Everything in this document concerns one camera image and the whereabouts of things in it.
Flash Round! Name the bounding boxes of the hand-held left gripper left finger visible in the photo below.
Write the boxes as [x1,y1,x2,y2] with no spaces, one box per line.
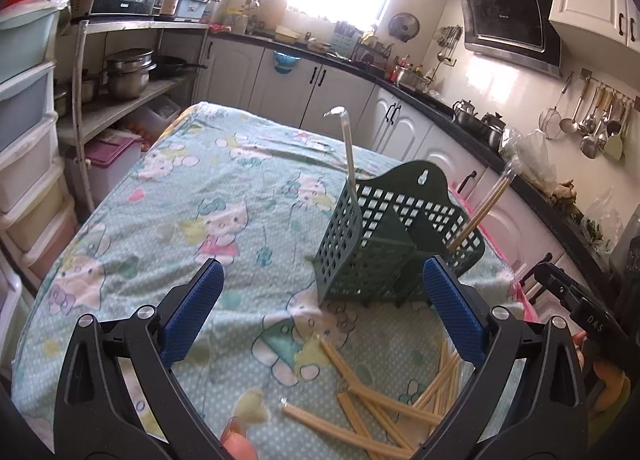
[52,257,226,460]

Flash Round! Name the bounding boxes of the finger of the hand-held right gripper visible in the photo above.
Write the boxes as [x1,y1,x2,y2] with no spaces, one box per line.
[519,261,593,313]

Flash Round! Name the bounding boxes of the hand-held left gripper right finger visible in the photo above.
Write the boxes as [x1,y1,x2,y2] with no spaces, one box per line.
[415,255,586,460]

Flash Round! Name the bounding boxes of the bamboo chopstick pair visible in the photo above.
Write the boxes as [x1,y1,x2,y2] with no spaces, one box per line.
[447,165,516,251]
[324,108,358,201]

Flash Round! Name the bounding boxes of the green plastic utensil basket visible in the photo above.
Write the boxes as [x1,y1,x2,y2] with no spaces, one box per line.
[314,160,487,308]

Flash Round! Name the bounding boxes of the bunch of chopsticks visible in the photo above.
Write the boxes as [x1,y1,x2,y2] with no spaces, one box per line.
[280,335,463,460]

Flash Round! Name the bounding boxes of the hanging utensils under hood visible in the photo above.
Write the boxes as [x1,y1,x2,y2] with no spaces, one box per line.
[432,25,463,61]

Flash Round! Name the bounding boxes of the person's right hand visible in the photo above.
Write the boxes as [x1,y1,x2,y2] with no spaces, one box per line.
[572,333,632,413]

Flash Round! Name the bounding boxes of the person's left hand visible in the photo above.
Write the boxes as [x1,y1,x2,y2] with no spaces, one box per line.
[220,417,260,460]

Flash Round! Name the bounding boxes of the plastic bag with greens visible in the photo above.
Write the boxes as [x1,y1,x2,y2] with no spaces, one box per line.
[580,187,631,261]

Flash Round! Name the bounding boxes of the clear plastic bag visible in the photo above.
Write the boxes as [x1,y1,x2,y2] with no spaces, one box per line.
[500,127,556,186]

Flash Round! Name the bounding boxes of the black kettle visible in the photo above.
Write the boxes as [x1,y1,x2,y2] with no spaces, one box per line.
[480,112,508,148]

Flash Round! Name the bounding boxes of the row of hanging ladles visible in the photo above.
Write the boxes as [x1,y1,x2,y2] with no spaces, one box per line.
[539,68,640,161]

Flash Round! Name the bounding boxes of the pink lid storage box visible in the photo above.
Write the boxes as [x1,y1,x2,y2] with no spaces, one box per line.
[65,133,143,201]

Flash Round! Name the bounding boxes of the steel kettle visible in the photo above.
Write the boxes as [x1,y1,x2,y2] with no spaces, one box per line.
[452,99,481,128]

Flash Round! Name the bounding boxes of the clear plastic storage box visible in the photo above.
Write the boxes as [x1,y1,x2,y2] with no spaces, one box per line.
[125,95,181,141]

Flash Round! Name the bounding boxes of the black kitchen countertop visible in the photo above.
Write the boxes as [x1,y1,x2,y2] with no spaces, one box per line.
[207,30,640,291]

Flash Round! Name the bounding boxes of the metal kitchen rack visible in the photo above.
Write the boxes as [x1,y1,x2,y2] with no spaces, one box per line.
[55,18,211,211]

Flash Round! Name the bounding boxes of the steel pot on counter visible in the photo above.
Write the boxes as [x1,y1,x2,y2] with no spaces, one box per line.
[395,65,431,91]

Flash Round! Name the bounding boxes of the stacked steel pots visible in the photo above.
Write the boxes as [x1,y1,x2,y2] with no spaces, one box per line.
[102,48,158,100]

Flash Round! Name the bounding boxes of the pastel plastic drawer unit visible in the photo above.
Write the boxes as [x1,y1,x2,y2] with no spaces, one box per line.
[0,0,78,281]

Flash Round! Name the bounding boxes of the black frying pan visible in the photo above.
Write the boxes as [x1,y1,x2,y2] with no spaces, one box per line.
[150,55,208,81]

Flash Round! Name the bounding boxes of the small steel pot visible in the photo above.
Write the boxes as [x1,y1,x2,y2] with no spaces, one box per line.
[52,73,101,116]

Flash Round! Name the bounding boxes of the white base cabinets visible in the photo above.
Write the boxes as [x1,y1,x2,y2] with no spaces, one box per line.
[192,33,621,321]

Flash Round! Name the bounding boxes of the blue plastic bowl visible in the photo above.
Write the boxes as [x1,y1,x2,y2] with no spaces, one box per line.
[272,50,301,75]

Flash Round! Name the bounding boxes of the black range hood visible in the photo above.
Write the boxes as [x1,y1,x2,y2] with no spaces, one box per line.
[440,0,563,78]

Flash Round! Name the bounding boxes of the blue cutlery holder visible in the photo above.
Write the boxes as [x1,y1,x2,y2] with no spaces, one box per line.
[330,20,363,58]

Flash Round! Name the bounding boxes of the light blue storage box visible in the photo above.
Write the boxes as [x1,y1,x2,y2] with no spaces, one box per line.
[177,0,208,22]

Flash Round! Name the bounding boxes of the wooden cutting board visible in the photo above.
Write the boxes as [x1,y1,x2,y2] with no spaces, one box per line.
[260,0,288,28]

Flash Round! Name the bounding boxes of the round wall fan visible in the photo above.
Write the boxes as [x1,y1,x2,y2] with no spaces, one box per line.
[387,12,420,44]

